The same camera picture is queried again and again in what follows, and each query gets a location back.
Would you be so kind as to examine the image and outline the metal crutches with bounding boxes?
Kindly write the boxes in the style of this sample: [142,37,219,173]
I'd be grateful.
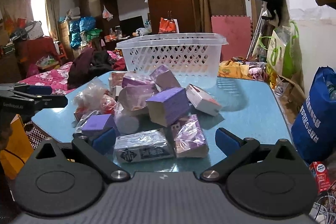
[247,6,269,57]

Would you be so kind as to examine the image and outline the yellow printed cloth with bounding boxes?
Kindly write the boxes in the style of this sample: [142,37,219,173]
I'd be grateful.
[218,59,250,81]

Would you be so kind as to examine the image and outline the blue shopping bag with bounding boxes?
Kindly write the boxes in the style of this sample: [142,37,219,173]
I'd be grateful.
[291,67,336,165]

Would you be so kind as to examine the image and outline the pink foam mat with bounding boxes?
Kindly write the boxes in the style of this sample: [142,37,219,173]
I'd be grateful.
[211,15,253,62]

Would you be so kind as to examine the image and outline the orange and white plastic bag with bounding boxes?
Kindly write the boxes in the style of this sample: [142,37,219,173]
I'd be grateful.
[158,17,180,34]

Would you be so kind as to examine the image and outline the small hanging plastic bag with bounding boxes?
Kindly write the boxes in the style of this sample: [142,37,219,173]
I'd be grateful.
[102,5,114,21]

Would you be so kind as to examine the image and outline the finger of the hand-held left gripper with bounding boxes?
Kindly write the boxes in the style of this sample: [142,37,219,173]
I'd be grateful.
[0,83,53,96]
[10,92,69,110]

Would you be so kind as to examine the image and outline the large purple tissue pack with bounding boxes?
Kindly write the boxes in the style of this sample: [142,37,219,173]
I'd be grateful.
[146,88,190,127]

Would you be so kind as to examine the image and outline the white plastic basket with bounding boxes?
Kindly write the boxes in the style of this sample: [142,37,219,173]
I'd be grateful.
[116,33,229,89]

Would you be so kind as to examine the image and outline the black television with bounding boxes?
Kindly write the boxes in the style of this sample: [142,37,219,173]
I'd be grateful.
[119,16,145,36]

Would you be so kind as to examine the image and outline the checkered cloth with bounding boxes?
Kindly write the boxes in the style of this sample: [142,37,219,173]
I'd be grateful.
[24,121,48,149]

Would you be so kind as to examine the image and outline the window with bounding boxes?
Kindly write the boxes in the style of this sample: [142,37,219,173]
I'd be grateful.
[31,0,49,37]

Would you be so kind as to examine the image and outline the pink floral blanket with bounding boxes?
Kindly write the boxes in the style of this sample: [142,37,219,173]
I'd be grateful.
[18,61,80,95]

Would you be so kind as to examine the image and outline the green and white tote bag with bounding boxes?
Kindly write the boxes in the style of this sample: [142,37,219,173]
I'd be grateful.
[259,21,300,78]

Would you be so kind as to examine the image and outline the lilac tissue pack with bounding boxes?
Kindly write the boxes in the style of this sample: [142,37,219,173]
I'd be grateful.
[150,64,182,91]

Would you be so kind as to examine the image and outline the blue plastic bags bundle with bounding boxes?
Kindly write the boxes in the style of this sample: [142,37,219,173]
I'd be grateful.
[69,17,97,49]

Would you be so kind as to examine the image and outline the white and red box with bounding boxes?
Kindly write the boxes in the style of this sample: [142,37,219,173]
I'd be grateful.
[186,84,223,116]

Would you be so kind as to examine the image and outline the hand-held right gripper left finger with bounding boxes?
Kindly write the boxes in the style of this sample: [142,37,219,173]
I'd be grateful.
[33,127,131,184]

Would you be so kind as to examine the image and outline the dark clothes pile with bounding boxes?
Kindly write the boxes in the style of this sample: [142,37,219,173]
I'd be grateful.
[67,48,116,90]

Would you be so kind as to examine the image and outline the grey printed box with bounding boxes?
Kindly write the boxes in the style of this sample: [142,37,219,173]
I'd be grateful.
[114,129,174,165]

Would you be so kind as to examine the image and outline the pink beige tissue pack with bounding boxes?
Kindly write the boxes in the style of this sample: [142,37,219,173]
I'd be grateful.
[118,85,156,112]

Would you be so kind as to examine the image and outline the white paper roll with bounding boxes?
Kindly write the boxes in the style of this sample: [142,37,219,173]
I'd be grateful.
[115,108,140,133]

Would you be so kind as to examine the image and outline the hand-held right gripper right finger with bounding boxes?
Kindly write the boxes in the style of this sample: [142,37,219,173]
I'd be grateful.
[200,127,299,183]

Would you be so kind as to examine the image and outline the clear bag with red contents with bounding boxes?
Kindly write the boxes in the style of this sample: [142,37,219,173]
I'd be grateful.
[73,77,118,121]

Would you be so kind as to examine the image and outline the red medicine box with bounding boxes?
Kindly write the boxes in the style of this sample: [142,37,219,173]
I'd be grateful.
[309,161,332,195]

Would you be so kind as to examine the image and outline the red covered cabinet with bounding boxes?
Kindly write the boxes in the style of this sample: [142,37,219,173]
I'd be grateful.
[14,36,60,75]

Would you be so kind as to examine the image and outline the tangled white cables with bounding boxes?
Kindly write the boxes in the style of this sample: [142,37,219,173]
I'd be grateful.
[312,193,336,224]

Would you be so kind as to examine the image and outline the small purple cube box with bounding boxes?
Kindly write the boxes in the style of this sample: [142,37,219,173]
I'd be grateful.
[81,114,118,138]

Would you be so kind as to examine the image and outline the beige curtain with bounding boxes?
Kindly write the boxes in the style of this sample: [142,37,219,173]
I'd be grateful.
[45,0,61,41]

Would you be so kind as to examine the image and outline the yellow paper bag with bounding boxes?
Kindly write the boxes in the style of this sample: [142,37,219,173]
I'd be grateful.
[0,114,35,180]

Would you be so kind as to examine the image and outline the brown paper bag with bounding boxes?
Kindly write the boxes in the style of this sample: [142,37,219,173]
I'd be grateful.
[273,74,307,123]

